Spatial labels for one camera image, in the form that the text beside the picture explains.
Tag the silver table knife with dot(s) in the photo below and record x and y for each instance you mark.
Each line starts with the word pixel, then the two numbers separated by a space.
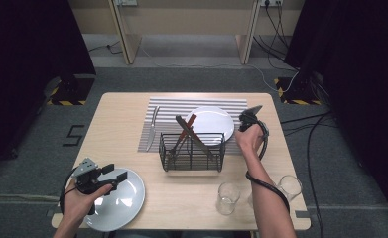
pixel 152 132

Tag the white wall socket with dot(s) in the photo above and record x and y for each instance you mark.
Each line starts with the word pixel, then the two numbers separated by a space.
pixel 271 2

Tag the person's left hand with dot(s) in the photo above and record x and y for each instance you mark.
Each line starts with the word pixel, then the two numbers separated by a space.
pixel 79 205

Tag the striped woven placemat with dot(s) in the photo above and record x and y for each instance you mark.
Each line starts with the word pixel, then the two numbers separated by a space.
pixel 171 112

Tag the white plate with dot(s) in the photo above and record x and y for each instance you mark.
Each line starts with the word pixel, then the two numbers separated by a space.
pixel 128 205
pixel 214 124

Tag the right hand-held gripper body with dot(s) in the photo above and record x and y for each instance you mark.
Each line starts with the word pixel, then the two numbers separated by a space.
pixel 251 119

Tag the light wooden desk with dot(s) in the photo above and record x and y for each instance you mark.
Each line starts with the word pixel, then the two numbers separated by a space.
pixel 188 20

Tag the person's right hand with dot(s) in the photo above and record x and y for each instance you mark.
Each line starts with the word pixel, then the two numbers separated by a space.
pixel 249 142

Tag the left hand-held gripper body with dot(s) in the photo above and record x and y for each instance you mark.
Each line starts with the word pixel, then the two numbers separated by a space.
pixel 89 180

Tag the black stand base striped tape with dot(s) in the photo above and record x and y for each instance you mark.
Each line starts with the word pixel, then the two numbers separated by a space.
pixel 297 94
pixel 70 91

